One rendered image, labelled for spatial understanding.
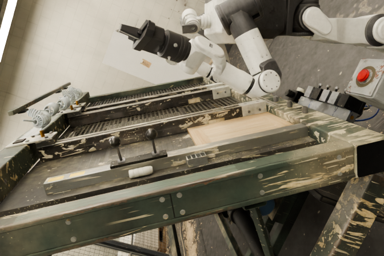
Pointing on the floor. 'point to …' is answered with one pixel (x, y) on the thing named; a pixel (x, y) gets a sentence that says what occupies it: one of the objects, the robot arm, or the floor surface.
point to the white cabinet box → (141, 62)
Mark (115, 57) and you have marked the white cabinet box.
